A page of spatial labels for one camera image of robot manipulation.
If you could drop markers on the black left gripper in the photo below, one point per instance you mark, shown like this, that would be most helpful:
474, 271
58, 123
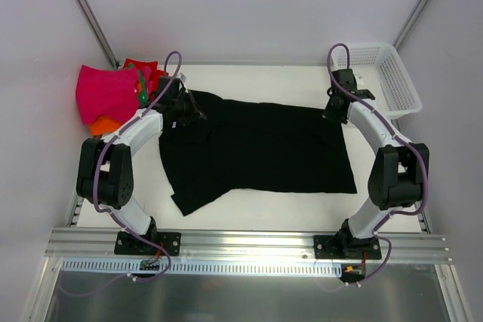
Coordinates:
189, 107

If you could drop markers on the right aluminium corner post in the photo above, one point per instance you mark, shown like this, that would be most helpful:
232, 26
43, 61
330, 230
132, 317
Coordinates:
410, 24

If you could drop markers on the white slotted cable duct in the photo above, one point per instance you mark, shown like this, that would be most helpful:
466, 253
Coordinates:
140, 266

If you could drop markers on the red folded t shirt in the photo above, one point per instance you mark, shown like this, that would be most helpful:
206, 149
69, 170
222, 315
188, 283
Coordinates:
156, 73

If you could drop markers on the white plastic basket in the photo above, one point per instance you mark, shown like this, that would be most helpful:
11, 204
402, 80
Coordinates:
379, 68

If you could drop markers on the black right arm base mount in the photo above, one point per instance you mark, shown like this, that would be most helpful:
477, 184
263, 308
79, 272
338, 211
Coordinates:
343, 245

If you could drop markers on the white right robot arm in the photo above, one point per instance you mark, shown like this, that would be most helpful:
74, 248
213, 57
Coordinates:
398, 182

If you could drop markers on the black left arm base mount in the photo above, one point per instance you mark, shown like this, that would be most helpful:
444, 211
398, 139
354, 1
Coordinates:
151, 243

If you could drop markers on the magenta folded t shirt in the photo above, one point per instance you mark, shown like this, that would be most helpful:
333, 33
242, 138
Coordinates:
90, 78

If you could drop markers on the aluminium corner post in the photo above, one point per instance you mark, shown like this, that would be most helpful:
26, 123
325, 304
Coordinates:
410, 24
98, 33

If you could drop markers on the left aluminium corner post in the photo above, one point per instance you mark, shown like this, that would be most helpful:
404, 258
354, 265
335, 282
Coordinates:
98, 33

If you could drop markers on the black t shirt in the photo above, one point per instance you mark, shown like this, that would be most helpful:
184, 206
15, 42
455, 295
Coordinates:
261, 146

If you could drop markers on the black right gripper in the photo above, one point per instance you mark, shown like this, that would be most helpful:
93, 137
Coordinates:
333, 111

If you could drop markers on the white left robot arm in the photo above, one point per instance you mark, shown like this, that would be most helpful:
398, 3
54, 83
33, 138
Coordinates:
105, 171

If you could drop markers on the orange folded t shirt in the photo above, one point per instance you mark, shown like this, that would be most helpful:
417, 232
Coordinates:
105, 126

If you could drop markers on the aluminium front rail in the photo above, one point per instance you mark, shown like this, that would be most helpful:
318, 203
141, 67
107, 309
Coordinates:
404, 248

